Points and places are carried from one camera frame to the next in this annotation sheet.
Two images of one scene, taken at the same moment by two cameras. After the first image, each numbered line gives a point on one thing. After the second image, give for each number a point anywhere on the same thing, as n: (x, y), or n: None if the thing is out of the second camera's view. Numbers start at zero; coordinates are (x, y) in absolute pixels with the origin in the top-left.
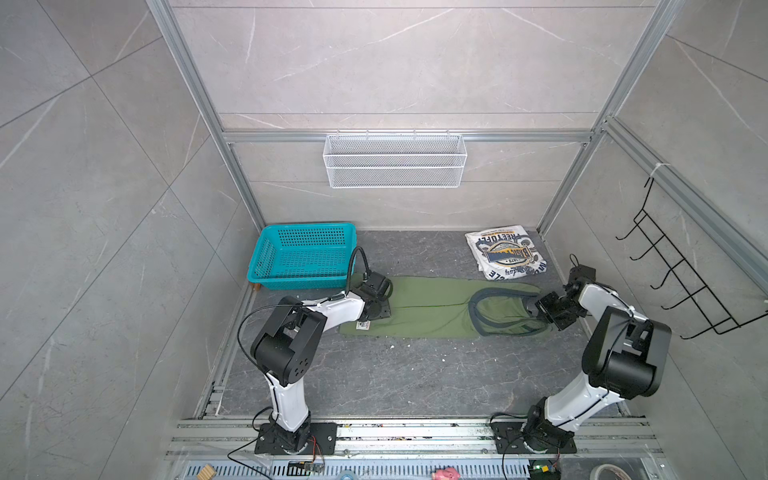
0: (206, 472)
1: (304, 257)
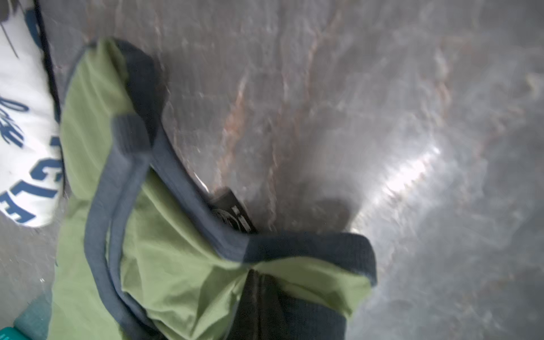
0: None
1: (34, 323)
